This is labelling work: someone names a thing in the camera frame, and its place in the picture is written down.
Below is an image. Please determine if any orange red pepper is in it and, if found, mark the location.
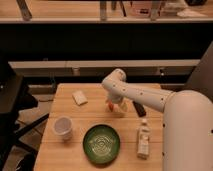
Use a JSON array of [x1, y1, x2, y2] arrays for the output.
[[107, 102, 114, 111]]

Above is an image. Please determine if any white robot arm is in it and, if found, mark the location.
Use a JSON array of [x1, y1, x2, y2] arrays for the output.
[[102, 68, 213, 171]]

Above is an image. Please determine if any black rectangular remote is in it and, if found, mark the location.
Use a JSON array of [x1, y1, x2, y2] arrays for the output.
[[133, 102, 146, 117]]

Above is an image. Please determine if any white squeeze bottle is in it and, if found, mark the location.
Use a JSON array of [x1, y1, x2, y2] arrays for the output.
[[137, 119, 150, 159]]

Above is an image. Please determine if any green round plate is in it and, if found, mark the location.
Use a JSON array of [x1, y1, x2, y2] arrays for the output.
[[83, 124, 120, 165]]

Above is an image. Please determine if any white folded sponge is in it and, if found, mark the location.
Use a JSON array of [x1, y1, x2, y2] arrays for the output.
[[72, 91, 88, 105]]

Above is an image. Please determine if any clear plastic cup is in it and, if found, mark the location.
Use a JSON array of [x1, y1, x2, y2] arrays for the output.
[[53, 117, 73, 141]]

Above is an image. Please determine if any grey cabinet at right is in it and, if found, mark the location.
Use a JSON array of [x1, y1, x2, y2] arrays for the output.
[[184, 41, 213, 102]]

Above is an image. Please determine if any black office chair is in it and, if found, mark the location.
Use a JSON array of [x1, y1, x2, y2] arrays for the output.
[[0, 57, 49, 171]]

